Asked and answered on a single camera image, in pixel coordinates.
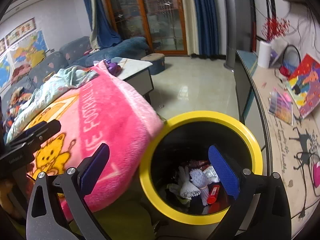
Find tv cabinet counter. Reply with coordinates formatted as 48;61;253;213
234;50;319;239

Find red berry branches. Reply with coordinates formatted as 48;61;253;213
261;17;290;42

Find right blue curtain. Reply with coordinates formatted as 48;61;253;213
182;0;219;57

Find framed calligraphy picture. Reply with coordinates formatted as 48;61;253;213
5;17;36;47

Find white printed plastic bag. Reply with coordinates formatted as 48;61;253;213
203;165;220;184

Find world map poster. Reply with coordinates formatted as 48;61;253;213
0;53;11;88

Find blue curtain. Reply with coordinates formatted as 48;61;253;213
84;0;121;51
182;0;219;57

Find white foam fruit net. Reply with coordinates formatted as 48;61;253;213
179;166;209;206

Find purple plastic item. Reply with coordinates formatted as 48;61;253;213
104;60;121;76

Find yellow rimmed black trash bin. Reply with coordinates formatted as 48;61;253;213
139;111;263;225

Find china map poster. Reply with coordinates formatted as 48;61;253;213
9;30;49;68

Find wooden glass sliding door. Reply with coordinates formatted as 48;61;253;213
105;0;187;56

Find left blue curtain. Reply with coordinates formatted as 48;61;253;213
84;0;121;51

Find white coffee table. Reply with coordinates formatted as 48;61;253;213
111;57;154;104

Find pink cartoon fleece blanket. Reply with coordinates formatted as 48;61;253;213
30;62;163;212

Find yellow cushion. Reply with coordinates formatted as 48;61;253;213
27;50;46;68

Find blue fabric sofa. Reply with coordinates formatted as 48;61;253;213
1;36;149;131

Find blue round footstool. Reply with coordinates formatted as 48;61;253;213
140;53;165;75

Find light blue printed quilt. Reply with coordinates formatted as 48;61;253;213
6;65;98;143

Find red candy tube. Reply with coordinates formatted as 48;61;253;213
207;184;220;205

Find pile of clothes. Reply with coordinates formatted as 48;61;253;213
4;87;32;132

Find left hand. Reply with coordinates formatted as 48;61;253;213
1;174;34;219

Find bead colour tray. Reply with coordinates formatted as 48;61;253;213
268;90;294;126

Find red snack wrapper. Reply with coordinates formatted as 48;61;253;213
187;160;210;171

